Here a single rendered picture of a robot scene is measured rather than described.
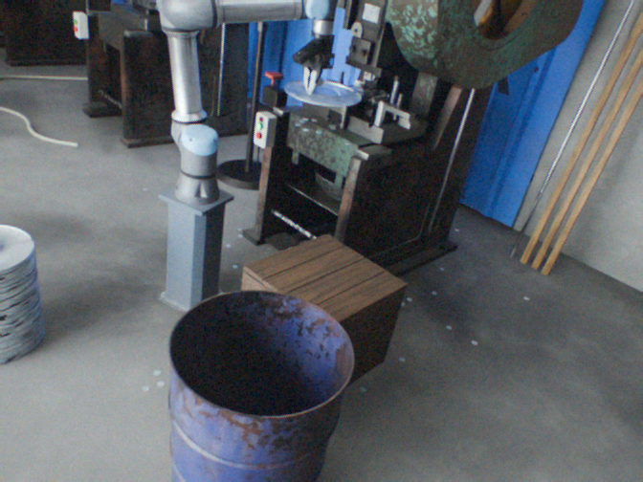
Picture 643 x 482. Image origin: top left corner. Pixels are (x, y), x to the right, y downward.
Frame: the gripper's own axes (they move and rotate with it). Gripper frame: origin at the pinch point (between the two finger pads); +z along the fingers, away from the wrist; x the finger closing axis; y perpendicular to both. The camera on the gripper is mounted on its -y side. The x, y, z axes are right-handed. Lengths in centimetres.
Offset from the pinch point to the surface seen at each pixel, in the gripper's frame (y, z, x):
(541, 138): 147, 25, -33
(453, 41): 10, -28, -47
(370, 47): 24.3, -16.2, -5.0
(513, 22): 56, -33, -41
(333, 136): 11.1, 16.2, -6.3
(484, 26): 39, -31, -40
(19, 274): -101, 50, 6
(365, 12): 26.5, -26.6, 2.4
